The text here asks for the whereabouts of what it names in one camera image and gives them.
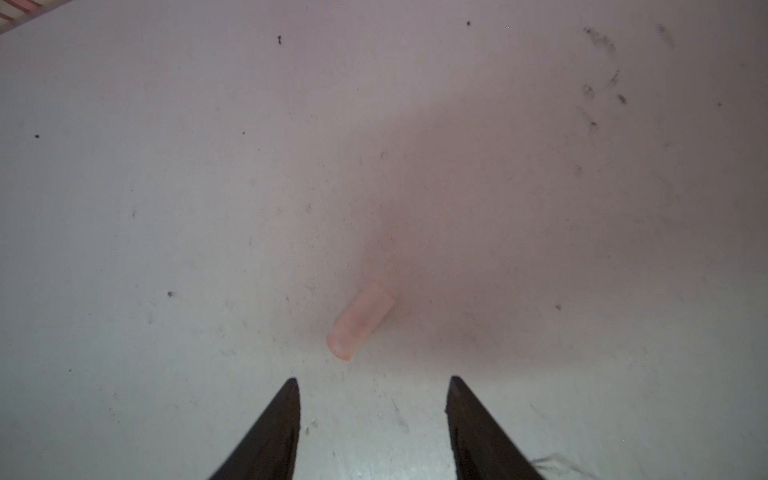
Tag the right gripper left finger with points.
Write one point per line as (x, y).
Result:
(268, 450)

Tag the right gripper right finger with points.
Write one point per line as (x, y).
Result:
(481, 449)

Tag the translucent pen cap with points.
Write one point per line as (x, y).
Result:
(359, 320)

